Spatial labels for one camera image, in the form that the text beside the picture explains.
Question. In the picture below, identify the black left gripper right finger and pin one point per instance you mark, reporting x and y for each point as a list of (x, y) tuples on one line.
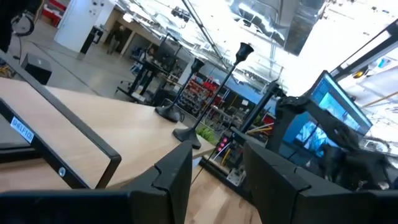
[(273, 193)]

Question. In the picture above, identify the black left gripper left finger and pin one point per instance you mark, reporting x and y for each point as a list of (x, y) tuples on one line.
[(168, 193)]

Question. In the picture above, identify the black metal candlestick holder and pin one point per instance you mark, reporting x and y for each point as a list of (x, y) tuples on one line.
[(188, 135), (168, 112)]

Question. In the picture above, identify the large blue display screen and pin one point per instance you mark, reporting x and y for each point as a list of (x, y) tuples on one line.
[(335, 102)]

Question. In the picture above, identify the green plant white pot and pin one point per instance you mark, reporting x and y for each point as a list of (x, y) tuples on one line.
[(206, 134)]

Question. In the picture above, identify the control box red lights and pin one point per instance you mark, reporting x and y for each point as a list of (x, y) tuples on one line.
[(222, 144)]

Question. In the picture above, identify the red storage bin rack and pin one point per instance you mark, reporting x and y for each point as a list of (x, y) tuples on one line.
[(199, 93)]

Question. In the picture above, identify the black standing desk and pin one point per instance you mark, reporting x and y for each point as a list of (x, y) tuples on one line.
[(140, 81)]

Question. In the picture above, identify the black computer monitor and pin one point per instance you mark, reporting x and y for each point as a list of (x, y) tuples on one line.
[(166, 51)]

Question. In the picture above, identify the person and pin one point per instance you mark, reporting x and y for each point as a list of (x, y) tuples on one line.
[(115, 40)]

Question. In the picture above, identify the black cabinet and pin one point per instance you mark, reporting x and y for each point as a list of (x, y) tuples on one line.
[(90, 40)]

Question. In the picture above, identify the black floor box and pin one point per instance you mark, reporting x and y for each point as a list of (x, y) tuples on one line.
[(36, 68)]

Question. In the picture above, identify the silver metal bracket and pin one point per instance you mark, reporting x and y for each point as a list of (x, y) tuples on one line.
[(236, 177)]

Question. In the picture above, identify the black aluminium table frame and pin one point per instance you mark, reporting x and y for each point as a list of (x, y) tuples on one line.
[(258, 107)]

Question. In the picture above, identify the wooden shelf black metal frame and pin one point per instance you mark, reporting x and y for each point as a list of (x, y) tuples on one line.
[(109, 124)]

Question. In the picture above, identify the overhead frame beam with lights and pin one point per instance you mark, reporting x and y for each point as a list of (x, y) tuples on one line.
[(363, 54)]

